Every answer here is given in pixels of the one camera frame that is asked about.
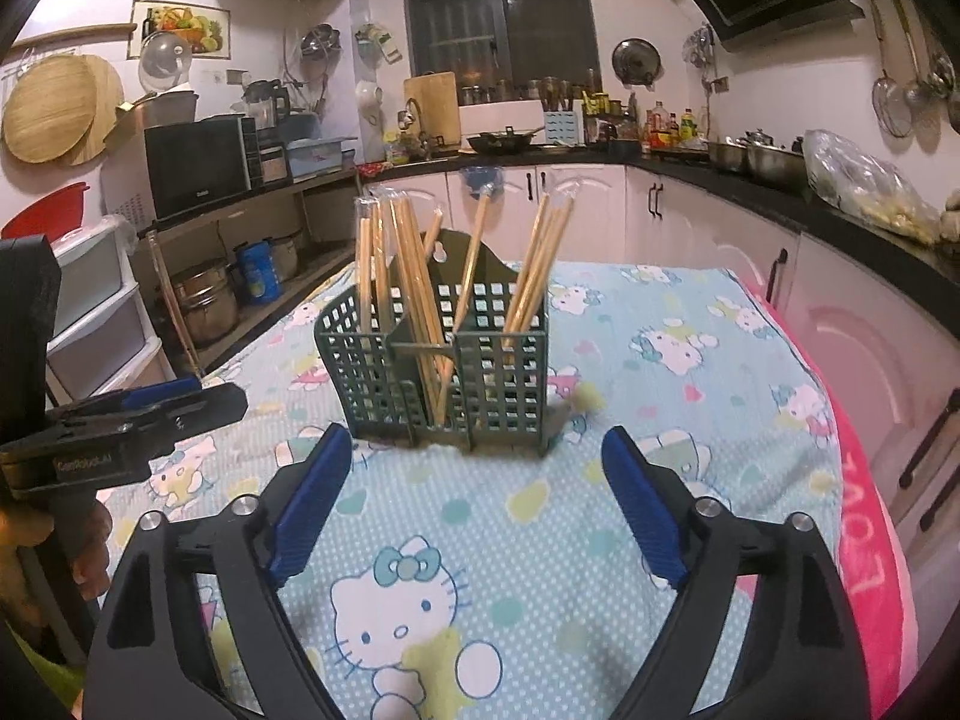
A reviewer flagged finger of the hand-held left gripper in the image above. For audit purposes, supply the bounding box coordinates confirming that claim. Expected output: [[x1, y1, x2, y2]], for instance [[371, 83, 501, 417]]
[[88, 382, 250, 437], [46, 380, 206, 425]]

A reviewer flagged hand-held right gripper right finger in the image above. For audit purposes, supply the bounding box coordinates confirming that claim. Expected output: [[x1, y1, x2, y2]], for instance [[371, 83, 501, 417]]
[[600, 424, 875, 720]]

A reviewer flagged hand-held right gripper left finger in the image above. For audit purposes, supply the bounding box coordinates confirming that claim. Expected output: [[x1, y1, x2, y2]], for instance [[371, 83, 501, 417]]
[[81, 422, 353, 720]]

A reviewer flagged green lattice plastic utensil holder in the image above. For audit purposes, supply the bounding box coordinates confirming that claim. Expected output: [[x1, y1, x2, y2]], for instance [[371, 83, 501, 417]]
[[313, 229, 552, 455]]

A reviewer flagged group of wooden chopsticks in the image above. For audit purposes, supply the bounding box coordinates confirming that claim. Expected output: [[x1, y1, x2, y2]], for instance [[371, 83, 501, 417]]
[[354, 191, 577, 425]]

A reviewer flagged row of hanging kitchen utensils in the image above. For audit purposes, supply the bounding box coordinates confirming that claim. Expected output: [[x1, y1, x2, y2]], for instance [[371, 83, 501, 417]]
[[870, 0, 960, 140]]

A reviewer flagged person's left hand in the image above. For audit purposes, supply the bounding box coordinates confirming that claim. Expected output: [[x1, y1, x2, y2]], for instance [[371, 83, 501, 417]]
[[0, 499, 115, 616]]

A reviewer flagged large steel stockpot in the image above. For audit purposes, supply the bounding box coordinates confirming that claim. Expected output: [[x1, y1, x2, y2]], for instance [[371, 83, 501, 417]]
[[169, 259, 241, 346]]

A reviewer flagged plastic drawer unit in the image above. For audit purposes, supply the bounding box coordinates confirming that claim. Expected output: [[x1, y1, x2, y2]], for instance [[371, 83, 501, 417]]
[[45, 214, 166, 398]]

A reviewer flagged cartoon cat printed blanket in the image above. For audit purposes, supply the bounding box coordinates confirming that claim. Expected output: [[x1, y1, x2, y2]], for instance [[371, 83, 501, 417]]
[[97, 259, 848, 720]]

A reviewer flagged blue packet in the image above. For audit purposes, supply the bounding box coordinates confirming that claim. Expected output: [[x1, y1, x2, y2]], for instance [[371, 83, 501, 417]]
[[236, 240, 284, 306]]

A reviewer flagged wooden shelf rack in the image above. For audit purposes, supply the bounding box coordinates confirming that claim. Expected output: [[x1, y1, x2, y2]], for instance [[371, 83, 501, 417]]
[[127, 165, 361, 380]]

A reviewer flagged small steel pot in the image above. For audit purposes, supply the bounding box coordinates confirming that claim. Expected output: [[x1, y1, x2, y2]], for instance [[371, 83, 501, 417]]
[[270, 234, 305, 278]]

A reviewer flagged red plastic basin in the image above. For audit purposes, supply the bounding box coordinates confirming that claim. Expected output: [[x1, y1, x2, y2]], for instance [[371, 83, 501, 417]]
[[0, 181, 91, 241]]

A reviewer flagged black microwave oven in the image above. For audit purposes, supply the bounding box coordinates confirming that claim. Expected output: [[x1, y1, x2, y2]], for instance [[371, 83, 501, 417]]
[[142, 114, 260, 222]]

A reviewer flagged steel pan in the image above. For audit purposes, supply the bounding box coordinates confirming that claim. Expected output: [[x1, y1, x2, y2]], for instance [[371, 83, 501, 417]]
[[112, 90, 200, 128]]

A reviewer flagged round bamboo tray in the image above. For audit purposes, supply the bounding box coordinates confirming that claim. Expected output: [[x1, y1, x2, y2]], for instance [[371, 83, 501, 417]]
[[2, 52, 125, 166]]

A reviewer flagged blender jug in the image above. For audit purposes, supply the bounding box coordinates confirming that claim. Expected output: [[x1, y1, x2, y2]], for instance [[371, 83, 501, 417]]
[[241, 79, 292, 128]]

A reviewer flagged hanging glass pot lid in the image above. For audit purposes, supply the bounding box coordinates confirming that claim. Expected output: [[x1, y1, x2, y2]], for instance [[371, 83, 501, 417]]
[[139, 30, 197, 95]]

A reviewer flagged black kitchen countertop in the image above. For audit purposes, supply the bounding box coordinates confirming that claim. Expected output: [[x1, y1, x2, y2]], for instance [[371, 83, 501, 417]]
[[360, 146, 960, 290]]

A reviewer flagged white plastic scoop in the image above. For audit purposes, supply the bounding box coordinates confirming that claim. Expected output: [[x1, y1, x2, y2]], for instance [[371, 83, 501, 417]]
[[354, 81, 387, 128]]

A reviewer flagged kitchen faucet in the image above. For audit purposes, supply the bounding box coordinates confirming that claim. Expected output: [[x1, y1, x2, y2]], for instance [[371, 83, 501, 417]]
[[401, 97, 432, 158]]

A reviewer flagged wooden rolling pin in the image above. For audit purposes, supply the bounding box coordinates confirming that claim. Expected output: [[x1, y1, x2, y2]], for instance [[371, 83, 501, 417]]
[[11, 21, 140, 50]]

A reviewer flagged small steel basin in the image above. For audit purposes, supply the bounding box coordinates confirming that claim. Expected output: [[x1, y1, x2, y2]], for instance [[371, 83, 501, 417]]
[[709, 131, 751, 170]]

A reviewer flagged large steel basin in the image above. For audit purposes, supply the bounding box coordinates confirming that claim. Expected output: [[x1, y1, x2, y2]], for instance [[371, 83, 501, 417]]
[[742, 135, 807, 188]]

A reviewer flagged wooden cutting board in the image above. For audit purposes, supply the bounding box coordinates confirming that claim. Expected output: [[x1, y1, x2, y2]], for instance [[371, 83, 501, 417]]
[[405, 71, 460, 143]]

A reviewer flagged hanging steel colander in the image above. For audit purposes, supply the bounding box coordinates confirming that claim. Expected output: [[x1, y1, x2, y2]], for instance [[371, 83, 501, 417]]
[[300, 24, 342, 61]]

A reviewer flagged cluster of sauce bottles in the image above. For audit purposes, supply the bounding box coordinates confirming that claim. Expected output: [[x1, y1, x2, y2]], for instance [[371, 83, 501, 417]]
[[645, 101, 710, 147]]

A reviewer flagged black wok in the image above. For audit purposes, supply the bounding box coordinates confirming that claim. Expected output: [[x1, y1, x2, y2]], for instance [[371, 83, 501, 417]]
[[466, 127, 545, 155]]

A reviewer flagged blue knife holder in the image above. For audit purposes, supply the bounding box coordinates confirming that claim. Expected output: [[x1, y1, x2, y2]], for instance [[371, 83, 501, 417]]
[[544, 109, 584, 147]]

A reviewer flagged spice rack with jars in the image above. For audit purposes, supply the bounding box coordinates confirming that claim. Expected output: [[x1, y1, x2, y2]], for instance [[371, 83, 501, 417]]
[[583, 90, 638, 143]]

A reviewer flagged clear plastic bag of food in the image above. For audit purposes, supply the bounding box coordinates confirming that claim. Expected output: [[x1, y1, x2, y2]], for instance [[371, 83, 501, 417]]
[[802, 129, 942, 241]]

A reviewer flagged hanging packaged kitchen tool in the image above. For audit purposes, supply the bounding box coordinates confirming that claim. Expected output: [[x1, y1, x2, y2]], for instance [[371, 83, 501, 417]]
[[354, 24, 402, 65]]

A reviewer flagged row of metal jars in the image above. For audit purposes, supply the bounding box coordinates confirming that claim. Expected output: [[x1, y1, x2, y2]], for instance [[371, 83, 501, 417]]
[[459, 76, 601, 106]]

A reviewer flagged dark kitchen window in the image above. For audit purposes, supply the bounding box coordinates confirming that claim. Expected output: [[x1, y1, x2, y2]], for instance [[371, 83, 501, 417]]
[[401, 0, 601, 95]]

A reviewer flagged hanging steel pot lid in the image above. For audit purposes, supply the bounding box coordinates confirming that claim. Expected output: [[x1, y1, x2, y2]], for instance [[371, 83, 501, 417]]
[[611, 37, 662, 87]]

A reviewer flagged bunch of hanging small tools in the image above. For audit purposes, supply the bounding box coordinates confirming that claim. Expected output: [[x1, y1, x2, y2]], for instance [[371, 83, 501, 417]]
[[682, 24, 717, 68]]

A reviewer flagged fruit wall poster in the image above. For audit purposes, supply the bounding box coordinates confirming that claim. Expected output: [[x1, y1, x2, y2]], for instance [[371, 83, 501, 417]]
[[129, 0, 230, 59]]

